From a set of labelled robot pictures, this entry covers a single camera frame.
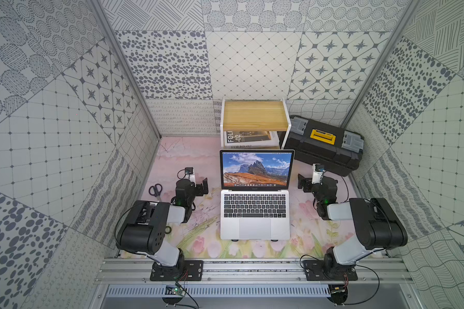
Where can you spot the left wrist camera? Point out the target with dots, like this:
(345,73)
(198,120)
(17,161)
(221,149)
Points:
(189,174)

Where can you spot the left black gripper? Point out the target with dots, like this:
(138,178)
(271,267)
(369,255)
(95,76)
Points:
(199,187)

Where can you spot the aluminium mounting rail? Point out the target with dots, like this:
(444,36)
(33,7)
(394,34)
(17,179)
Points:
(255,271)

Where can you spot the silver laptop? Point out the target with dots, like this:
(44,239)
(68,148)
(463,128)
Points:
(254,202)

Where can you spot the black scissors upper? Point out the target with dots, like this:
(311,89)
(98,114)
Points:
(155,191)

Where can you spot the white slotted cable duct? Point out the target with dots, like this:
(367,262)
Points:
(204,290)

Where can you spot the Folio-02 white book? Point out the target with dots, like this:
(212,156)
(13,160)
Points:
(250,139)

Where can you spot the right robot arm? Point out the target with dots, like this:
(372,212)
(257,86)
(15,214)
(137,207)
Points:
(377,227)

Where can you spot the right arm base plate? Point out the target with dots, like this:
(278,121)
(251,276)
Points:
(318,271)

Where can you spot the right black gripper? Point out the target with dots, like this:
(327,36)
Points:
(308,183)

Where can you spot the black yellow toolbox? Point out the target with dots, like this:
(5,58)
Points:
(338,150)

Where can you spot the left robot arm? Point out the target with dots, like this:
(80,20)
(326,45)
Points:
(143,230)

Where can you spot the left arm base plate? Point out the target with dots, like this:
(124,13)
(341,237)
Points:
(190,270)

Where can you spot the white wooden shelf rack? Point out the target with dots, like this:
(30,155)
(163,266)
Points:
(255,115)

